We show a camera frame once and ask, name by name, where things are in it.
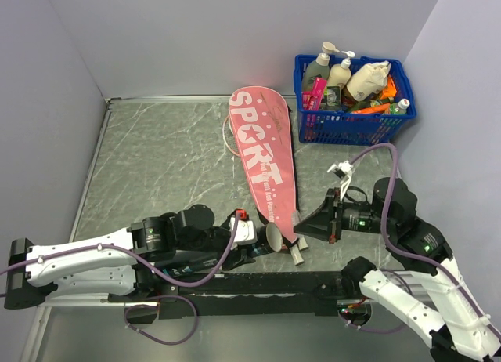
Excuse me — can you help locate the orange tube package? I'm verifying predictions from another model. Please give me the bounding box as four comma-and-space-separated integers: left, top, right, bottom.
351, 103, 391, 115

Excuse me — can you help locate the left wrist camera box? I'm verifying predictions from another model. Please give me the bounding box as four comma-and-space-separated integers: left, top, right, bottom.
229, 209, 258, 249

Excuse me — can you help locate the dark picture box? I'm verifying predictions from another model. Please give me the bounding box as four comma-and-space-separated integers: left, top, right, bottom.
321, 85, 342, 111

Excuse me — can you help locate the black shuttlecock tube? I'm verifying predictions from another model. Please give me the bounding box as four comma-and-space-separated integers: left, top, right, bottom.
156, 220, 283, 278

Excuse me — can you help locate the badminton racket head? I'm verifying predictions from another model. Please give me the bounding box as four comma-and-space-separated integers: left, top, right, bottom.
222, 115, 240, 157

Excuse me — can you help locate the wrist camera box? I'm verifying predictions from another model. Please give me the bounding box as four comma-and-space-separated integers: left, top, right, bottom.
327, 161, 353, 200
229, 209, 258, 249

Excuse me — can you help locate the pink racket bag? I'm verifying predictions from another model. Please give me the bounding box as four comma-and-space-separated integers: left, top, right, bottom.
229, 86, 297, 249

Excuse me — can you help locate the cream pump bottle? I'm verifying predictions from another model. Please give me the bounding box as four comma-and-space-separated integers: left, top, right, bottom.
326, 51, 355, 89

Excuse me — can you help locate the pink snack box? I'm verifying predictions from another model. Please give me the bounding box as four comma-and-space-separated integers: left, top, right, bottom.
301, 78, 327, 110

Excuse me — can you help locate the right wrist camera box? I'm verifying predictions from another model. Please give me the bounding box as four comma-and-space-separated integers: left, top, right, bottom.
327, 161, 353, 200

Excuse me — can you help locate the green bottle white cap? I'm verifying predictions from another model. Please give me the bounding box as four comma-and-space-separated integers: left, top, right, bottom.
385, 98, 410, 115

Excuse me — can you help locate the orange snack packet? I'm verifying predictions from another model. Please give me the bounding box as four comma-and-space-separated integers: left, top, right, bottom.
380, 75, 397, 99

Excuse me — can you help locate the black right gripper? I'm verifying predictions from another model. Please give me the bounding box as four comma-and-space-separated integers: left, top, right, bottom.
292, 185, 391, 241

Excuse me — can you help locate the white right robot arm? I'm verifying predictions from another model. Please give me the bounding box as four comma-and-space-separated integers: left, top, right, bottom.
294, 177, 500, 361

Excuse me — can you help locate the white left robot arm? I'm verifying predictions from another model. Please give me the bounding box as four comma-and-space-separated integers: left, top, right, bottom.
2, 205, 258, 310

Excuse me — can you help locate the beige paper bag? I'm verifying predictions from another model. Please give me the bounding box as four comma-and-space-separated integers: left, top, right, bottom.
343, 60, 392, 102

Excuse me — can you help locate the blue plastic basket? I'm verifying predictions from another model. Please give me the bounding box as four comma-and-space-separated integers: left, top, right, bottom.
294, 54, 418, 147

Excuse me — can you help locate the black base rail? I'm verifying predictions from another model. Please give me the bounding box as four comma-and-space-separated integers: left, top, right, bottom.
108, 271, 363, 320

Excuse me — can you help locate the green pump bottle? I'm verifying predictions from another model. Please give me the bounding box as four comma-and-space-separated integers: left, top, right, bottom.
301, 42, 340, 92

